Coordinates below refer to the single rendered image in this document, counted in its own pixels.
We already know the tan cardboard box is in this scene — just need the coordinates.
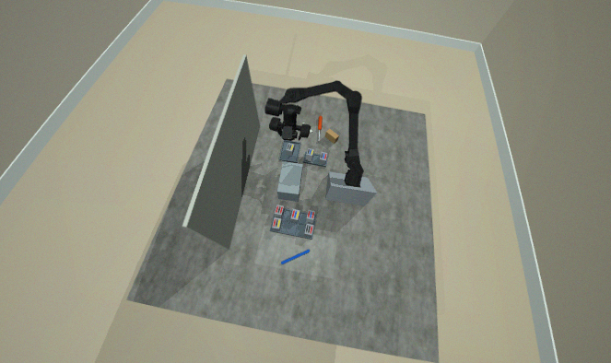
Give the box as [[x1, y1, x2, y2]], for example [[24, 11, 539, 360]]
[[325, 129, 339, 144]]

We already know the grey flat panel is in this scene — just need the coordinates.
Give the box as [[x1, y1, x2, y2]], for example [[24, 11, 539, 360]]
[[183, 54, 260, 249]]

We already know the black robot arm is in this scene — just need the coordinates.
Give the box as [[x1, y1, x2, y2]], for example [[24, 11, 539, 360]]
[[264, 80, 364, 188]]

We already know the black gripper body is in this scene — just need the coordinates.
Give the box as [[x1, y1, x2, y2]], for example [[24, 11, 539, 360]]
[[269, 117, 311, 138]]

